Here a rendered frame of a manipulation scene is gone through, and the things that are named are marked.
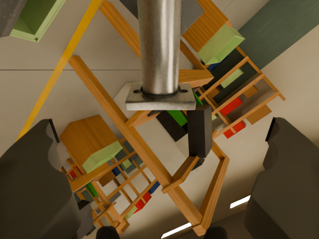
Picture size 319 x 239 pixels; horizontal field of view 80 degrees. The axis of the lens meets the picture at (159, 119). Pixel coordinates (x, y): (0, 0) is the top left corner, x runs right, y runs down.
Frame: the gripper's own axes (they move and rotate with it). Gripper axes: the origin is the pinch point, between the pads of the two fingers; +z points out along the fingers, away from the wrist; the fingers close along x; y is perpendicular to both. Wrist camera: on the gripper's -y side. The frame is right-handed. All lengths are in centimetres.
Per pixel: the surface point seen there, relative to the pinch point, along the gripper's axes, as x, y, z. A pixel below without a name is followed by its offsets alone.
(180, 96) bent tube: 1.5, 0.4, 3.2
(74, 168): -217, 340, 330
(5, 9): -13.2, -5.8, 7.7
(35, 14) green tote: -17.6, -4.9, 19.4
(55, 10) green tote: -14.5, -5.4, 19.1
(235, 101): 204, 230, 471
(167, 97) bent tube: 0.5, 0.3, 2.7
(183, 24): 2.0, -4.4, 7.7
